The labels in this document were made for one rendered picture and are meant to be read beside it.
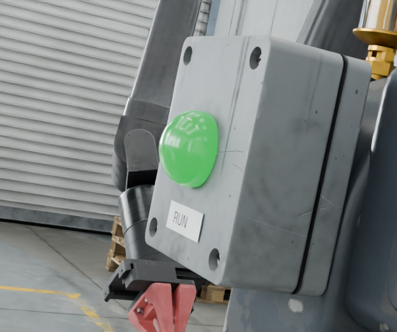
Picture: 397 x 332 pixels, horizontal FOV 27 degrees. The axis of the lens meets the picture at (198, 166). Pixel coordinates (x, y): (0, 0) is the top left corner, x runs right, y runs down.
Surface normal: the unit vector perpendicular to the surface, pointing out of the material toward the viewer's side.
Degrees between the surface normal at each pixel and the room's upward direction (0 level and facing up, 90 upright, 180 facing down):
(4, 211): 90
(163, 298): 65
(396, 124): 90
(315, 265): 90
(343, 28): 76
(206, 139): 71
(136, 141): 54
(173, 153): 99
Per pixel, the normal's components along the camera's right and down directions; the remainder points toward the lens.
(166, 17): 0.07, -0.55
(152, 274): 0.43, -0.61
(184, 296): 0.47, -0.29
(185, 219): -0.88, -0.15
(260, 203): 0.42, 0.14
